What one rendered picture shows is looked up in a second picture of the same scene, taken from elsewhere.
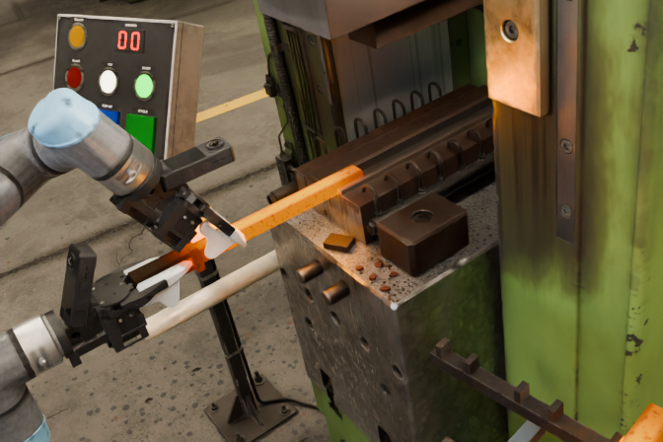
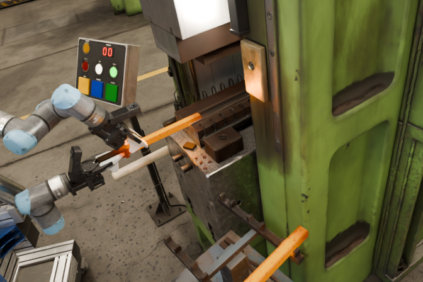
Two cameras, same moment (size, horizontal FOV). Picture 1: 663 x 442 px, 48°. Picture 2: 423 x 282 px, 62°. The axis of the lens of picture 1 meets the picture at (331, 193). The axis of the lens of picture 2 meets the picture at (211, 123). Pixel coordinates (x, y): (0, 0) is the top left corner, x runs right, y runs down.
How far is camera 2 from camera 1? 0.21 m
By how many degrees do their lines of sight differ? 4
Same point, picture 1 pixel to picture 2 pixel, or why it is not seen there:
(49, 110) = (59, 93)
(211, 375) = (150, 192)
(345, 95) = (199, 79)
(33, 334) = (55, 183)
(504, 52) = (250, 74)
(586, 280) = (287, 169)
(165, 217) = (111, 136)
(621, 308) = (299, 182)
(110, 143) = (85, 107)
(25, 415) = (53, 215)
